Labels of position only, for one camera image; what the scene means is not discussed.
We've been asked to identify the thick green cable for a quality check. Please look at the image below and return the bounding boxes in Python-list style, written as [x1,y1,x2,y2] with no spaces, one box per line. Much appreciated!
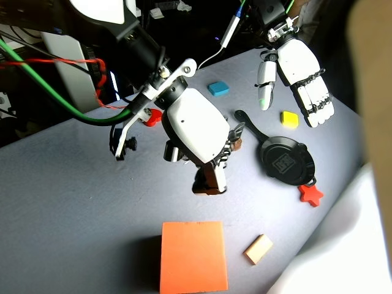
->
[0,37,134,127]

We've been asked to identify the white adapter box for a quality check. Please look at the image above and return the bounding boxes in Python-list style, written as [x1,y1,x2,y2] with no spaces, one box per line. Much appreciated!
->
[219,15,243,50]

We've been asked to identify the tan cardboard panel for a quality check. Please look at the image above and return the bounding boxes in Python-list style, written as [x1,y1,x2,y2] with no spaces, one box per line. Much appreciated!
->
[347,0,392,243]

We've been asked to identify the white equipment case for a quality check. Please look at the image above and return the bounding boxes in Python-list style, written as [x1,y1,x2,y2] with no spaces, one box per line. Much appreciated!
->
[40,30,101,114]

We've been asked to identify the blue block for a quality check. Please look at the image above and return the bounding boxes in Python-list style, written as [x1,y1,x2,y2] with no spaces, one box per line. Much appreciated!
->
[208,80,230,97]

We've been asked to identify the red heart block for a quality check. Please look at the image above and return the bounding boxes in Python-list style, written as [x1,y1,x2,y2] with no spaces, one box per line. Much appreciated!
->
[143,108,164,128]

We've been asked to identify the white cable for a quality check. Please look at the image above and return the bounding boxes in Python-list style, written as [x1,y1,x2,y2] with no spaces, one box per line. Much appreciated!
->
[197,45,227,70]

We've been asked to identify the large orange cube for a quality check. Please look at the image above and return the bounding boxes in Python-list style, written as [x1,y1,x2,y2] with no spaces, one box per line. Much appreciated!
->
[159,220,229,293]

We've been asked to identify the white backdrop cloth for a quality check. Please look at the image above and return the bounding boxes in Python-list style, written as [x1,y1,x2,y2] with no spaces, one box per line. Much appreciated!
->
[265,162,392,294]

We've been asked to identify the black toy frying pan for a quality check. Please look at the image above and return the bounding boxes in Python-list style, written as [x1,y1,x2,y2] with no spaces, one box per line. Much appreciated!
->
[233,109,317,187]

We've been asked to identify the small wooden block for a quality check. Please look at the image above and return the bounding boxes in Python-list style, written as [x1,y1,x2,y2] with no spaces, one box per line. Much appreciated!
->
[243,233,274,266]

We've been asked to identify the yellow block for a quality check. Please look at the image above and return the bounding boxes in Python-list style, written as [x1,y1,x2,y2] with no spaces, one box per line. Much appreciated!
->
[281,110,300,130]

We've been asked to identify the grey table cloth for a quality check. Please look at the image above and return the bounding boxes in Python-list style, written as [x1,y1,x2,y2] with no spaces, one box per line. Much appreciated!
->
[0,47,370,294]

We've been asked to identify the red twisted wire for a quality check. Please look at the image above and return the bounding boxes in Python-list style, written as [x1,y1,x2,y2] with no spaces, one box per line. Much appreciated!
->
[0,58,130,110]

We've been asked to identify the red star block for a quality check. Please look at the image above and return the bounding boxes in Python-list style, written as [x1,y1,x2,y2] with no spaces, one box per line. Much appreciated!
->
[297,183,325,208]

